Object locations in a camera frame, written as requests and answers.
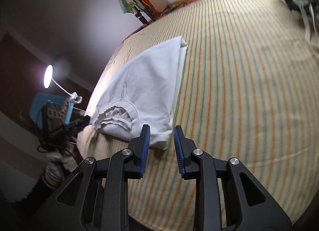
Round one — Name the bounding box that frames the white t-shirt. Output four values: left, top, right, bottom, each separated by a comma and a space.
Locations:
89, 36, 188, 150

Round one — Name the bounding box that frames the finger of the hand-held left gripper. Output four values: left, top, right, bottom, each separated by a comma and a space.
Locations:
71, 116, 91, 133

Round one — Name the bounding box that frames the yellow green cord bundle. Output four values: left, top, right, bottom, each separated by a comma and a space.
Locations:
163, 0, 187, 13

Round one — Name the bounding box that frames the person's left forearm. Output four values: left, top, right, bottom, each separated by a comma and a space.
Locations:
41, 166, 65, 191

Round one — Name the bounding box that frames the white lamp cable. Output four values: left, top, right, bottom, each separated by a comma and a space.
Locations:
71, 102, 86, 112

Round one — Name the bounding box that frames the white tote bag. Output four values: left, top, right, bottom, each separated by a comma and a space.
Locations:
259, 0, 319, 44

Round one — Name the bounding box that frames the blue chair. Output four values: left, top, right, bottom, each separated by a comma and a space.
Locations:
29, 93, 74, 125

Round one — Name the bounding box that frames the person's left hand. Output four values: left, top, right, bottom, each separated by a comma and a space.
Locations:
46, 150, 78, 172

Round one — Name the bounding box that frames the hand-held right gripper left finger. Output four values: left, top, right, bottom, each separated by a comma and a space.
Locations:
45, 124, 151, 231

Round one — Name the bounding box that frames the yellow striped blanket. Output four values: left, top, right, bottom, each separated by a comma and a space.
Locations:
75, 0, 319, 229

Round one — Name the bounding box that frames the white clip desk lamp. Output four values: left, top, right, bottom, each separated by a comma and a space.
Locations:
43, 65, 83, 104

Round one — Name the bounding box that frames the leopard print cloth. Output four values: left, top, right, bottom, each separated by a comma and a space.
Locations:
46, 99, 70, 122

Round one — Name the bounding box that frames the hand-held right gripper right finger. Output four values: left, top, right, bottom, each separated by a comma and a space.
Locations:
174, 126, 292, 231

